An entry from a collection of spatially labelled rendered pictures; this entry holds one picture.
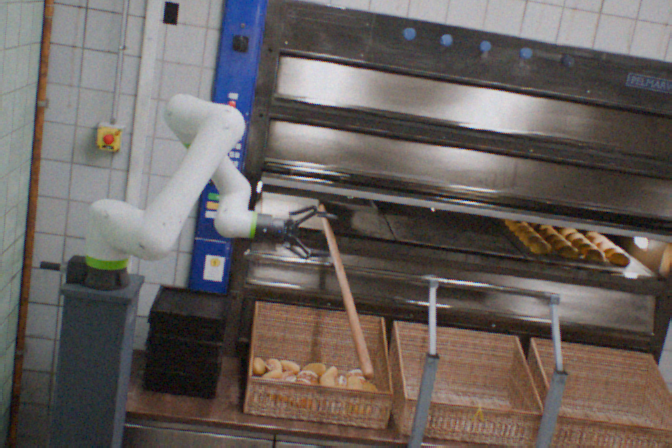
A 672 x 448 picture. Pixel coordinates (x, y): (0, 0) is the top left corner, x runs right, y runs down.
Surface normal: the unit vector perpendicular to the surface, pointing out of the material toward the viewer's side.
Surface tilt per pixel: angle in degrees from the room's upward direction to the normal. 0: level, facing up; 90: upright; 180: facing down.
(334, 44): 93
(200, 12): 90
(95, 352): 90
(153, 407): 0
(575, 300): 70
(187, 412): 0
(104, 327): 90
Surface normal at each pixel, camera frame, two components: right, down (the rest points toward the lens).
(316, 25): 0.07, 0.24
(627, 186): 0.11, -0.11
